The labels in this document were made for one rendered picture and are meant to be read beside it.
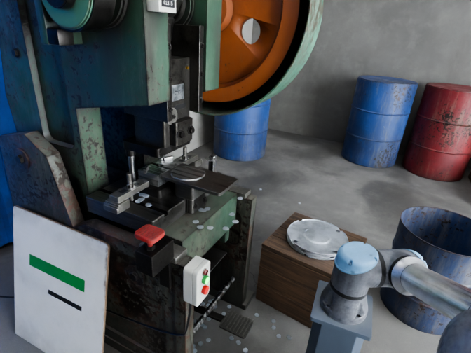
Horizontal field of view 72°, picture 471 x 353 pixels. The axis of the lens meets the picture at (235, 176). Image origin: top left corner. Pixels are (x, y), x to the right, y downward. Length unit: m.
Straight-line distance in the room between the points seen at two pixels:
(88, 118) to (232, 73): 0.60
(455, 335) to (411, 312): 1.13
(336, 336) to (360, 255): 0.29
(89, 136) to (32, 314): 0.81
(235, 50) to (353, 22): 2.94
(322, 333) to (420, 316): 0.77
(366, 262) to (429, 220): 1.02
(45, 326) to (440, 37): 4.07
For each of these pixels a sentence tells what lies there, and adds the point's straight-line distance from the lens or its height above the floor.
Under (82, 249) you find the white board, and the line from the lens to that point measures 1.28.
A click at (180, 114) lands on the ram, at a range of 1.14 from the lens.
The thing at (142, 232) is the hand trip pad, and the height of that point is 0.76.
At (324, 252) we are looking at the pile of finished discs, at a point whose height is 0.38.
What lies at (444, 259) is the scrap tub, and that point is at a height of 0.44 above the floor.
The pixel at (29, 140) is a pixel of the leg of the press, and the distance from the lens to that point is 1.29.
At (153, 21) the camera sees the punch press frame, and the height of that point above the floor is 1.27.
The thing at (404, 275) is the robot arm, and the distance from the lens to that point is 1.06.
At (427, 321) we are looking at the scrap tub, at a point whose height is 0.07.
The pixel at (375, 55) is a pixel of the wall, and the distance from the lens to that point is 4.20.
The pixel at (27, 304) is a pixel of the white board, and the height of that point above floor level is 0.18.
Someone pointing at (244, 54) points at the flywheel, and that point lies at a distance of 1.38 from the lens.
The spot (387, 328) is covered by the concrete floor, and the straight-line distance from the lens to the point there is 1.87.
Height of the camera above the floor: 1.27
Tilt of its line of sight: 25 degrees down
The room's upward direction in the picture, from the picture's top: 4 degrees clockwise
